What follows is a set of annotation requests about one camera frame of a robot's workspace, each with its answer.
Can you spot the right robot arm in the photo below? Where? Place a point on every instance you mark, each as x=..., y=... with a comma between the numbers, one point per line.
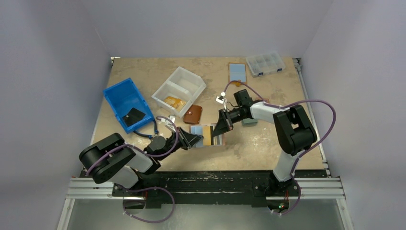
x=295, y=133

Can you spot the blue plastic bin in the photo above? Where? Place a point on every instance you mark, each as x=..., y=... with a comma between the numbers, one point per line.
x=124, y=96

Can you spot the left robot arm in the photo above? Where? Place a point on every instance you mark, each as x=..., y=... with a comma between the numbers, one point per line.
x=112, y=160

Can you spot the white double compartment bin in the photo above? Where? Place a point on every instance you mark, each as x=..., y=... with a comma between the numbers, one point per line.
x=181, y=84

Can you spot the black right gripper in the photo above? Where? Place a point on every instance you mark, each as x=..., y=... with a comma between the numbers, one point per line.
x=225, y=120

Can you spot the black card holder in bin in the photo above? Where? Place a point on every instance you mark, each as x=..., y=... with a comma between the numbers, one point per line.
x=133, y=116

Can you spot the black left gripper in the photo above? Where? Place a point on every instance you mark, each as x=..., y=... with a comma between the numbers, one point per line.
x=182, y=138

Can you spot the brown leather card holder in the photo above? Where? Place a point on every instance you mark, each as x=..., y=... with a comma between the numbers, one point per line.
x=193, y=115

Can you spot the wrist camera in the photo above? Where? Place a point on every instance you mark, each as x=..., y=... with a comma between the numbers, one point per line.
x=222, y=99
x=169, y=122

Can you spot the gold credit card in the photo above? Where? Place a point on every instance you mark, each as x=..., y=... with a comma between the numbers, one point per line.
x=169, y=101

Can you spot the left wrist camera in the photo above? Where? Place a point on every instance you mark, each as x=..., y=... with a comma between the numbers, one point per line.
x=169, y=122

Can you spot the green card holder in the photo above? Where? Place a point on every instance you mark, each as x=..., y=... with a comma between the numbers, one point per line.
x=248, y=122

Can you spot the clear plastic organizer box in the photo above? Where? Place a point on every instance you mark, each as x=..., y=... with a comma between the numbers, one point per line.
x=265, y=64

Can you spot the orange open card holder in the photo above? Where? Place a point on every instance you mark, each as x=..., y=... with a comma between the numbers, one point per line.
x=237, y=73

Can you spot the black mounting base plate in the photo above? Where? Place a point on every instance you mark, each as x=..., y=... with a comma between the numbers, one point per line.
x=209, y=188

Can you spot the gold card from holder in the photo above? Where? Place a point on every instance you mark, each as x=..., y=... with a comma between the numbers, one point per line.
x=178, y=104

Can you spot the aluminium frame rail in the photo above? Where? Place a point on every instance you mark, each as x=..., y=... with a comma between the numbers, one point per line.
x=308, y=188

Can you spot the blue handled wire cutters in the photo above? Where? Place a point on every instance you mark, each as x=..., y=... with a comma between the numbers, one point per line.
x=148, y=133

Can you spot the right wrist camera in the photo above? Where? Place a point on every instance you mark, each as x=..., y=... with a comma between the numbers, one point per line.
x=222, y=99

